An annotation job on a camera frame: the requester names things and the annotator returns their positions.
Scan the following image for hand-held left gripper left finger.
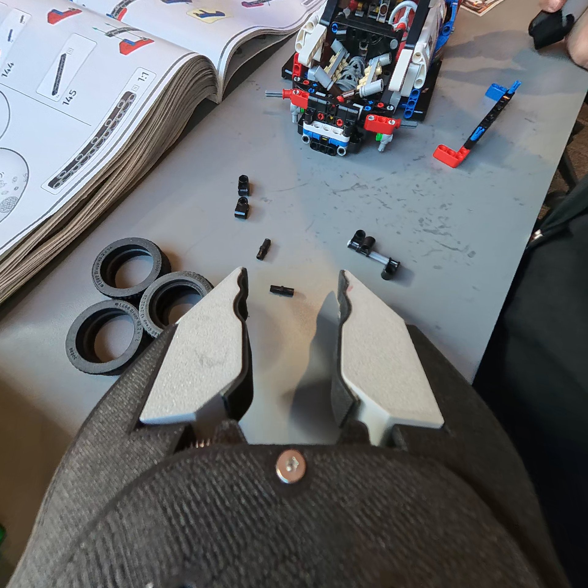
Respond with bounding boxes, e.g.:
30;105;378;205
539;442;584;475
138;266;255;424

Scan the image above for grey axle with black connectors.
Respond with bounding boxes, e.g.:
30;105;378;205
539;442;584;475
347;229;401;281

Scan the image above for person's black jacket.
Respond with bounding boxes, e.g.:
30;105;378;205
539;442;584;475
473;177;588;588

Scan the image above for black beam with red elbow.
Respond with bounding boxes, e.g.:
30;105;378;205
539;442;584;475
433;80;522;169

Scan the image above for person's right hand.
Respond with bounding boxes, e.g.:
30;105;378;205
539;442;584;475
566;13;588;70

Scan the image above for toy brick race car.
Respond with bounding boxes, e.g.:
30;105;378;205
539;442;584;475
266;0;460;154

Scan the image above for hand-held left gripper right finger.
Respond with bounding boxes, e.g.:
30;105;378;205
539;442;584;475
331;269;446;447

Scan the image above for black toy tyre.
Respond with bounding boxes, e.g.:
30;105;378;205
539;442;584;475
90;237;172;303
139;271;215;332
65;301;153;377

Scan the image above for open instruction book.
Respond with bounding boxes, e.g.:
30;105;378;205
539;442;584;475
0;0;328;306

